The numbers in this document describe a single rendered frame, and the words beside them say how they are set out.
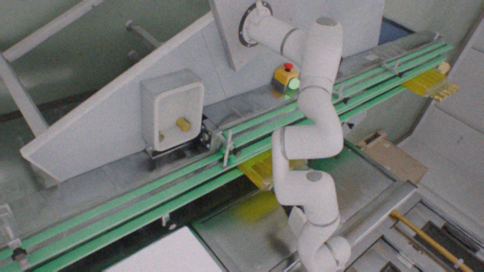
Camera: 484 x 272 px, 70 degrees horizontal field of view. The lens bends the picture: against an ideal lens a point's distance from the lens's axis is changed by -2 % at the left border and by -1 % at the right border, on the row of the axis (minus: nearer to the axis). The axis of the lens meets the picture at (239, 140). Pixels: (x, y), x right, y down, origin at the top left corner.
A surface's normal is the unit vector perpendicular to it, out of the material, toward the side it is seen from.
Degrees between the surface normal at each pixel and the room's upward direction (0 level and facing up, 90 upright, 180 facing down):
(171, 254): 90
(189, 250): 90
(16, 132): 90
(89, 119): 0
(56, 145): 0
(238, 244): 90
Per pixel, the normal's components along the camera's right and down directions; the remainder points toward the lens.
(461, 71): -0.76, 0.34
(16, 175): 0.15, -0.74
